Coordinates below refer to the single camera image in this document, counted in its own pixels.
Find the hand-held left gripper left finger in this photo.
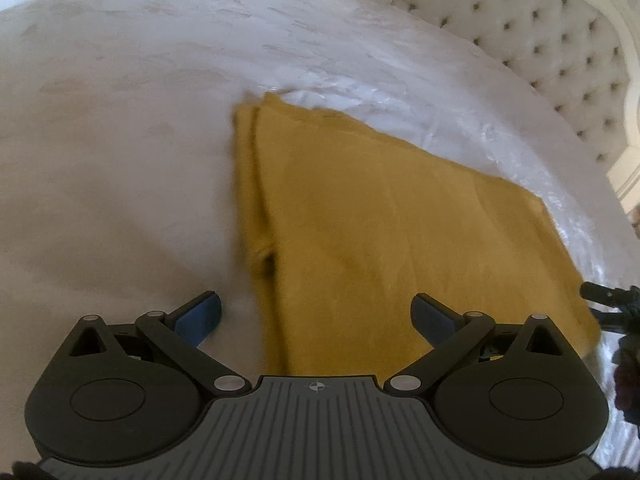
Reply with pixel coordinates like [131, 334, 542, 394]
[55, 291, 253, 397]

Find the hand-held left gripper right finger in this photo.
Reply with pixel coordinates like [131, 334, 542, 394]
[383, 294, 581, 397]

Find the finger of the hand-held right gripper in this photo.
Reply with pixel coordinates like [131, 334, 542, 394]
[579, 282, 640, 306]
[592, 309, 640, 334]

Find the yellow knit sweater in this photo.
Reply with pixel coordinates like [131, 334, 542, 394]
[231, 91, 604, 377]

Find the white bedspread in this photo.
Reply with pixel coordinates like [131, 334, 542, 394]
[0, 0, 640, 461]

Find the cream tufted headboard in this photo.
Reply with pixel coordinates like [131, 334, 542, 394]
[344, 0, 640, 213]

